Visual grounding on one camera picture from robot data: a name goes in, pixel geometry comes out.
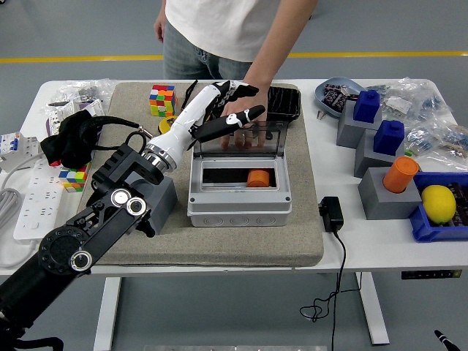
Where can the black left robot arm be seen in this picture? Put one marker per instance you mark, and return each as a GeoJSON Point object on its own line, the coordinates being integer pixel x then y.
{"type": "Point", "coordinates": [91, 237]}

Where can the smoky transparent box lid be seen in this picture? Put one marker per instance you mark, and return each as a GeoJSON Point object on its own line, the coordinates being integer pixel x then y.
{"type": "Point", "coordinates": [210, 148]}

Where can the person's left forearm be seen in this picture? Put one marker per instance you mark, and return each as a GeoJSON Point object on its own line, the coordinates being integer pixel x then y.
{"type": "Point", "coordinates": [278, 51]}

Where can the grey-brown table mat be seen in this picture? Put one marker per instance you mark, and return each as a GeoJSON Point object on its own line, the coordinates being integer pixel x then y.
{"type": "Point", "coordinates": [219, 245]}

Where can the white switch modules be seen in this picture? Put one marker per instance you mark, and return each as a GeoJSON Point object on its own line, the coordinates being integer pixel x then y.
{"type": "Point", "coordinates": [93, 108]}

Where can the person's left hand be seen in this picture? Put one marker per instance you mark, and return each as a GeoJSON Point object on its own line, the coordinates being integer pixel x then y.
{"type": "Point", "coordinates": [243, 137]}

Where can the person's right hand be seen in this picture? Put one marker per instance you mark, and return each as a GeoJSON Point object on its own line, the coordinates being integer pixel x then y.
{"type": "Point", "coordinates": [160, 29]}

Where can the light blue dish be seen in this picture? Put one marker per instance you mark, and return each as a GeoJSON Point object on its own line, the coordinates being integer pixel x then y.
{"type": "Point", "coordinates": [323, 100]}

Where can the white power strip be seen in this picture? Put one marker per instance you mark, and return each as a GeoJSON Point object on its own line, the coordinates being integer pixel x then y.
{"type": "Point", "coordinates": [40, 197]}

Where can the orange cylinder battery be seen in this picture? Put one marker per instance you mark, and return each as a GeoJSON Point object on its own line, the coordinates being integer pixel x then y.
{"type": "Point", "coordinates": [400, 173]}
{"type": "Point", "coordinates": [259, 178]}

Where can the clear bag of parts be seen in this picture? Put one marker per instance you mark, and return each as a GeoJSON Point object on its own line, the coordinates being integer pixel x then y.
{"type": "Point", "coordinates": [413, 98]}
{"type": "Point", "coordinates": [438, 140]}

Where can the white circuit breaker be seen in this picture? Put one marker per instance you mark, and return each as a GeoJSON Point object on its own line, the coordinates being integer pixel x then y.
{"type": "Point", "coordinates": [16, 146]}

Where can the black power adapter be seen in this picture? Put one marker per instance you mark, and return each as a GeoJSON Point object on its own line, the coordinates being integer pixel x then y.
{"type": "Point", "coordinates": [331, 214]}

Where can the blue plastic bin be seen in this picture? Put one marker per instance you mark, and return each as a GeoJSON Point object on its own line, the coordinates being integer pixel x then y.
{"type": "Point", "coordinates": [424, 230]}

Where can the person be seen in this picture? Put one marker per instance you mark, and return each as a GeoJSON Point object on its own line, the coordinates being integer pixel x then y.
{"type": "Point", "coordinates": [219, 29]}

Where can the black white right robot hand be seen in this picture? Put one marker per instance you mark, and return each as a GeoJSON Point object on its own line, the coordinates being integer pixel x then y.
{"type": "Point", "coordinates": [444, 340]}

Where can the black plastic tray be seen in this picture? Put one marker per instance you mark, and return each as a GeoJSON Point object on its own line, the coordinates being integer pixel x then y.
{"type": "Point", "coordinates": [285, 100]}

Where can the black cloth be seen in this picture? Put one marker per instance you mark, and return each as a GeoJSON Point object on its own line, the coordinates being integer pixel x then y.
{"type": "Point", "coordinates": [69, 140]}

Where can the grey block holder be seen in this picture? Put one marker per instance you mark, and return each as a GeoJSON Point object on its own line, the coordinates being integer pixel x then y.
{"type": "Point", "coordinates": [365, 157]}
{"type": "Point", "coordinates": [384, 206]}
{"type": "Point", "coordinates": [351, 133]}

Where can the white table leg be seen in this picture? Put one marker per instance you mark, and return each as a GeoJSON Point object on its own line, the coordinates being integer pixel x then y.
{"type": "Point", "coordinates": [373, 311]}
{"type": "Point", "coordinates": [108, 311]}

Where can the grey plastic junction box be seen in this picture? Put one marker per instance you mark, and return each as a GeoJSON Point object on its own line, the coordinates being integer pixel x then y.
{"type": "Point", "coordinates": [237, 204]}

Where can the dark packets in bin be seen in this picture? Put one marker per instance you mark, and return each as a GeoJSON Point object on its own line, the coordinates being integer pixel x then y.
{"type": "Point", "coordinates": [461, 204]}

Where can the blue square battery block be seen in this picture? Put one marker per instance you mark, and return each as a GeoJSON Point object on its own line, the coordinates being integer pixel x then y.
{"type": "Point", "coordinates": [366, 108]}
{"type": "Point", "coordinates": [388, 139]}

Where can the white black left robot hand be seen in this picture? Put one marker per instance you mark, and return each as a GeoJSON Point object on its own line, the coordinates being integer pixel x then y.
{"type": "Point", "coordinates": [183, 128]}

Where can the black table control panel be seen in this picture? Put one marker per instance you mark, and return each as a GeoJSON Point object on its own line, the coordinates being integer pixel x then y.
{"type": "Point", "coordinates": [431, 274]}

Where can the yellow lemon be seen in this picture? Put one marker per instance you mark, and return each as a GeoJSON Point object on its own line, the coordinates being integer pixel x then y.
{"type": "Point", "coordinates": [438, 204]}

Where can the small metal clips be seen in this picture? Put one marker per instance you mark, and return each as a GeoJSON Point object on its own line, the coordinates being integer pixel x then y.
{"type": "Point", "coordinates": [320, 115]}

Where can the dark candy packets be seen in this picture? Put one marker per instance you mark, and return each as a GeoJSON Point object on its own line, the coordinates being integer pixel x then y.
{"type": "Point", "coordinates": [336, 97]}

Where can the clear bag of screws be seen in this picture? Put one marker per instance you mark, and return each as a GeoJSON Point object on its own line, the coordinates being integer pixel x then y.
{"type": "Point", "coordinates": [84, 91]}

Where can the colourful puzzle cube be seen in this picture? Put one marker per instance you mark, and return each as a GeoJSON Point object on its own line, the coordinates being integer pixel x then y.
{"type": "Point", "coordinates": [162, 100]}
{"type": "Point", "coordinates": [73, 179]}

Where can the grey block with round hole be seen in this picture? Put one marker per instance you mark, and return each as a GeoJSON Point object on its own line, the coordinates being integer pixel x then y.
{"type": "Point", "coordinates": [164, 204]}

